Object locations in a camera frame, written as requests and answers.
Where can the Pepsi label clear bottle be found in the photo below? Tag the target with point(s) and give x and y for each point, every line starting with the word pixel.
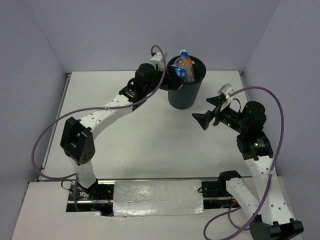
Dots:
pixel 179 65

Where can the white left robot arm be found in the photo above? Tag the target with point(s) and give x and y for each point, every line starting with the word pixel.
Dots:
pixel 78 135

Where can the orange label juice bottle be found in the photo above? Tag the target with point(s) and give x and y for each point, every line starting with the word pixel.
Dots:
pixel 189 71

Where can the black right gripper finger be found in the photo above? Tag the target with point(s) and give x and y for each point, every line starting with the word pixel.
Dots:
pixel 203 119
pixel 216 100

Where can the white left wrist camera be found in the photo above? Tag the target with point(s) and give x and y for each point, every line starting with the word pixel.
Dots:
pixel 158 60

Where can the silver foil covered panel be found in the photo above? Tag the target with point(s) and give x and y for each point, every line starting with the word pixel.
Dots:
pixel 157 198

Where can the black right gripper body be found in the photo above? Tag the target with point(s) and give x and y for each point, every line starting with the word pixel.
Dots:
pixel 231 119

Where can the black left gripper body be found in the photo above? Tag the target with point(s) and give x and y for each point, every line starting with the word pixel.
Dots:
pixel 157 77

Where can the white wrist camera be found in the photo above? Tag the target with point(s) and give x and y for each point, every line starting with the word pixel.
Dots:
pixel 225 93
pixel 158 60

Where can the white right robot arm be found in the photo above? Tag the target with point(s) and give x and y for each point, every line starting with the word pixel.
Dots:
pixel 271 218

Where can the dark grey plastic bin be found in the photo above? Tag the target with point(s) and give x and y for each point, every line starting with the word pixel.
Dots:
pixel 184 97

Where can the metal base rail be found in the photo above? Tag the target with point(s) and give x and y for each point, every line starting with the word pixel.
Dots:
pixel 102 203

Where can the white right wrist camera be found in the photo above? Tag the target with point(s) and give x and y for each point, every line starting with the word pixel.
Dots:
pixel 225 93

